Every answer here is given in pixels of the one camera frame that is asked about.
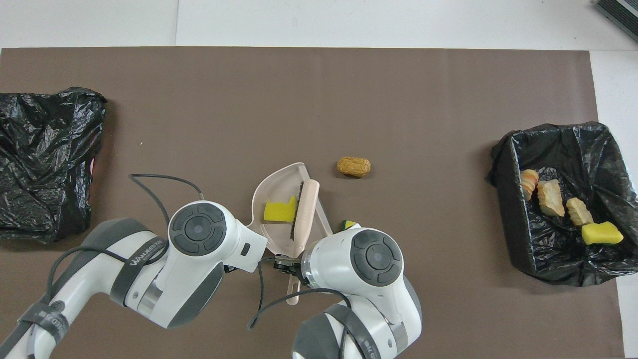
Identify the notched yellow sponge piece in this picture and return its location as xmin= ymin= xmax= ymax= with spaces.
xmin=263 ymin=195 xmax=298 ymax=223

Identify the beige brush with black bristles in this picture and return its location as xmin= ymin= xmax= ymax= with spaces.
xmin=286 ymin=179 xmax=320 ymax=306

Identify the beige plastic dustpan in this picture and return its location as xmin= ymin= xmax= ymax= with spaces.
xmin=248 ymin=162 xmax=333 ymax=256

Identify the brown bread roll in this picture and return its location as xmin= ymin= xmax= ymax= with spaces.
xmin=337 ymin=157 xmax=372 ymax=179

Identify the orange striped croissant piece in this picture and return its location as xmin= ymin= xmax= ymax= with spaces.
xmin=521 ymin=169 xmax=540 ymax=201

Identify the yellowish pale bread piece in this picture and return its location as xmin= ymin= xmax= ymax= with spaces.
xmin=537 ymin=179 xmax=566 ymax=217

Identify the greyish pale bread piece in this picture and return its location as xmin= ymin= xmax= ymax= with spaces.
xmin=566 ymin=197 xmax=594 ymax=226

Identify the yellow sponge wedge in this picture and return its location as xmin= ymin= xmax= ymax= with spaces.
xmin=581 ymin=222 xmax=624 ymax=245

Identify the open bin with black liner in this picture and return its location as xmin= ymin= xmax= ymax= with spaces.
xmin=486 ymin=121 xmax=638 ymax=287

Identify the bin wrapped in black bag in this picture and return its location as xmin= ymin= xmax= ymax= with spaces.
xmin=0 ymin=87 xmax=108 ymax=244

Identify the brown paper table mat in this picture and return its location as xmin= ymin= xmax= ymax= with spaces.
xmin=0 ymin=47 xmax=625 ymax=359

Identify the dark grey ribbed device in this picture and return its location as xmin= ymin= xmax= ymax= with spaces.
xmin=594 ymin=0 xmax=638 ymax=41

